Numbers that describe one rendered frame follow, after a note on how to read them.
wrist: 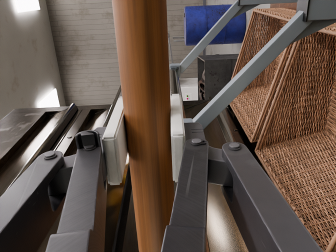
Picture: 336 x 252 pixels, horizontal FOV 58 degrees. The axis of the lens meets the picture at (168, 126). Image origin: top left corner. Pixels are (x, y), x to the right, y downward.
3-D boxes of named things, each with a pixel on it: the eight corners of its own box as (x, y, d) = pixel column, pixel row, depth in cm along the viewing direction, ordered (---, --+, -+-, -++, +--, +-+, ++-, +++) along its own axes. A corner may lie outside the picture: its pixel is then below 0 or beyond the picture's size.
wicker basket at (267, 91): (318, 143, 123) (250, 146, 123) (272, 96, 174) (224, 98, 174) (342, 16, 103) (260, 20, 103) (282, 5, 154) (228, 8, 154)
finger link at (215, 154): (186, 163, 15) (249, 161, 14) (182, 122, 19) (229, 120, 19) (186, 189, 15) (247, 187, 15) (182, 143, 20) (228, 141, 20)
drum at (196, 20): (245, 47, 451) (185, 49, 451) (236, 40, 505) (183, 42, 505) (247, 4, 426) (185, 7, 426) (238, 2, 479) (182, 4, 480)
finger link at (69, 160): (101, 194, 15) (42, 196, 15) (115, 146, 20) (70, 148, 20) (97, 168, 15) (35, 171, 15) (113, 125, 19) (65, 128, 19)
